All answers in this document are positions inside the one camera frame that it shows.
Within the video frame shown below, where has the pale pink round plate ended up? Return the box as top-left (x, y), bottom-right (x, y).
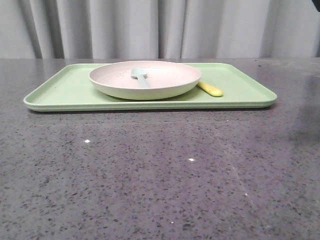
top-left (89, 60), bottom-right (202, 100)

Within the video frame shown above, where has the light green plastic tray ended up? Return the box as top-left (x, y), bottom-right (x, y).
top-left (23, 62), bottom-right (277, 112)

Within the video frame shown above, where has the yellow plastic fork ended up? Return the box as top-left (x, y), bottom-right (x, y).
top-left (197, 81), bottom-right (224, 97)

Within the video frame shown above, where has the light blue plastic spoon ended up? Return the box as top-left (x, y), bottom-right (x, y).
top-left (131, 67), bottom-right (150, 88)

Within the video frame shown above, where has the grey pleated curtain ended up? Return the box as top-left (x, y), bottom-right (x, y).
top-left (0, 0), bottom-right (320, 59)

